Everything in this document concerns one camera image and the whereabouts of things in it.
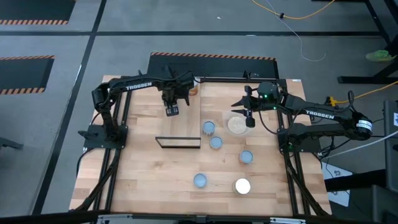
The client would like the short oranges can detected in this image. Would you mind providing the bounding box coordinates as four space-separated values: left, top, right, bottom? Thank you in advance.
239 150 254 166

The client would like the black rig crossbeam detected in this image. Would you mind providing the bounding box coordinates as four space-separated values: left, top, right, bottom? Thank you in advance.
0 210 398 224

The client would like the clear plastic bowl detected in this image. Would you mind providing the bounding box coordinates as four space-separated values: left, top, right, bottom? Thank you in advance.
222 108 254 138

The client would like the black desk frame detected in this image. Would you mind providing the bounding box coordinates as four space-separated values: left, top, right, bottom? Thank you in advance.
310 0 398 85

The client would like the thin grey floor cable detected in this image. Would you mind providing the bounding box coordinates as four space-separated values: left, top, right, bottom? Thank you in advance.
266 0 327 62

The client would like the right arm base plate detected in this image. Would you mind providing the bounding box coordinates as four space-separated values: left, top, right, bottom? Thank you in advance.
277 128 322 153

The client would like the yellow extension cable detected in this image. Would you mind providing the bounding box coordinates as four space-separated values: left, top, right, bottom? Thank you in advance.
337 80 398 105
251 0 336 21

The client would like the person's shoe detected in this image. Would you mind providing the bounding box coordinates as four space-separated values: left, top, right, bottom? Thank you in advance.
365 49 393 64

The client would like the black floor bar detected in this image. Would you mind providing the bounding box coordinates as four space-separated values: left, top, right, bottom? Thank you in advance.
325 169 386 192

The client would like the short salmon can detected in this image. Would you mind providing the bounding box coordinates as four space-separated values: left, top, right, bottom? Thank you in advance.
193 173 208 189

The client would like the tall carrots can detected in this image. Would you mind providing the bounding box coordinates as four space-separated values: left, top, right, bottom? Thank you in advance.
231 177 252 195

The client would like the wooden shelf with black frame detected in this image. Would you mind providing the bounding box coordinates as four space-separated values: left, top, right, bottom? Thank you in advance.
154 77 202 149

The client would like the grey cabinet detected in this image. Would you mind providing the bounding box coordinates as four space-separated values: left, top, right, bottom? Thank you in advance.
382 99 398 194

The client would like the thick white cable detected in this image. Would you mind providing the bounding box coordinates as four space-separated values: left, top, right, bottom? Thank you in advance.
320 129 398 160

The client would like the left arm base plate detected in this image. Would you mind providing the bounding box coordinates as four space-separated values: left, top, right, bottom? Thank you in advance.
77 124 129 149

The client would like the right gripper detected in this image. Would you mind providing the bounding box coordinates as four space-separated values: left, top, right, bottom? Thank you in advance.
231 81 282 129

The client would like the short sliced carrots can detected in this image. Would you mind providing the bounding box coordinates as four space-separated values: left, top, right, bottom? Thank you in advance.
201 120 216 136

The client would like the black hazard-striped floor mat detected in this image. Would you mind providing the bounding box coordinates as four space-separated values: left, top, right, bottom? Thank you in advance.
0 55 55 96
146 52 280 79
0 0 76 26

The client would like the white paper sign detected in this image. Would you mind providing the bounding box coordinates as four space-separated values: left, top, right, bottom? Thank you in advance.
320 161 352 208

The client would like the short mushroom can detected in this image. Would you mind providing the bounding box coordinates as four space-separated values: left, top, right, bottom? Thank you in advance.
209 136 223 151

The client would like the grey furniture foot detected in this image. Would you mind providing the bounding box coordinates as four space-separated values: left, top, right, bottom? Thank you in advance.
0 136 24 150

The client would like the black aluminium table frame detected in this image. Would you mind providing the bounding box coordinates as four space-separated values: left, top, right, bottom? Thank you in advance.
73 70 330 218

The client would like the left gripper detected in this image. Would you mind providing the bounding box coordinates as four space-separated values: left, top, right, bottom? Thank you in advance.
161 73 195 118

